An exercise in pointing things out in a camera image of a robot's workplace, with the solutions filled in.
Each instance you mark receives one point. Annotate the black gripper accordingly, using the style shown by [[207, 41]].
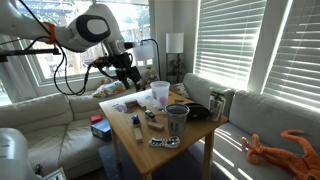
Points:
[[120, 62]]

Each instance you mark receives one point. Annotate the translucent plastic container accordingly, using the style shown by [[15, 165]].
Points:
[[160, 89]]

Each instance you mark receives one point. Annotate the small purple ball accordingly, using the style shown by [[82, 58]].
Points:
[[163, 99]]

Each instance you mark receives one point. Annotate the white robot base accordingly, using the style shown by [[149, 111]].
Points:
[[13, 153]]

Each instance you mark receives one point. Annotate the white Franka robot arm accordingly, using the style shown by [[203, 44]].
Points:
[[33, 23]]

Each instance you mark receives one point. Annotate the plush doll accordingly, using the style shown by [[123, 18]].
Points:
[[150, 76]]

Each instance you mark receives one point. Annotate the floral pillow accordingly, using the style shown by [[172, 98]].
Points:
[[110, 89]]

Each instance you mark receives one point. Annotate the Santa sticker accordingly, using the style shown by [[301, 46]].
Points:
[[119, 108]]

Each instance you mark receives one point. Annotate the small dark toy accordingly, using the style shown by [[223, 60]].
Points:
[[150, 114]]

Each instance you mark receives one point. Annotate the blue toy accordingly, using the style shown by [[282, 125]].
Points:
[[135, 120]]

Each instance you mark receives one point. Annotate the printed paper booklet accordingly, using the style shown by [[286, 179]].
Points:
[[180, 90]]

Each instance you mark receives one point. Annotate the red box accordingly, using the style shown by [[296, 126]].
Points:
[[96, 118]]

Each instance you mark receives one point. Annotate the wooden block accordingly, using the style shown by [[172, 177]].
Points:
[[155, 126], [138, 135]]

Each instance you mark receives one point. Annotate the blue box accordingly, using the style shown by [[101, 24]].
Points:
[[101, 129]]

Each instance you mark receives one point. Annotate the clear plastic cup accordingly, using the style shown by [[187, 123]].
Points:
[[176, 124]]

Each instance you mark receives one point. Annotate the black bowl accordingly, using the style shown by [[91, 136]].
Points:
[[199, 112]]

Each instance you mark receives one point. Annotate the wooden table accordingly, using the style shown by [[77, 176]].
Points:
[[150, 156]]

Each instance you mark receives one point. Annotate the clear packaged item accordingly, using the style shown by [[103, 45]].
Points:
[[216, 106]]

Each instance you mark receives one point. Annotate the white leather sofa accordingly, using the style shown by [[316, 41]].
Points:
[[50, 140]]

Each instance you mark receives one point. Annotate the white window blind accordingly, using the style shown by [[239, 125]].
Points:
[[300, 53], [230, 43]]

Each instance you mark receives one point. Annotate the small framed picture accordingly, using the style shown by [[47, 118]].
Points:
[[55, 175]]

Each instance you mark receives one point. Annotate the grey fabric sofa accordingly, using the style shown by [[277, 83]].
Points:
[[266, 116]]

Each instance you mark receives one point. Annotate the orange octopus plush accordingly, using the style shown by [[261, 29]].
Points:
[[283, 156]]

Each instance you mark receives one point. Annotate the large white frame window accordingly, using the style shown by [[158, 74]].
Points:
[[140, 20]]

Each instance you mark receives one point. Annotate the white frame sunglasses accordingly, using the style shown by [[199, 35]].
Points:
[[156, 142]]

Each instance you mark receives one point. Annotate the black camera stand bar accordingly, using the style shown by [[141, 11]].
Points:
[[30, 52]]

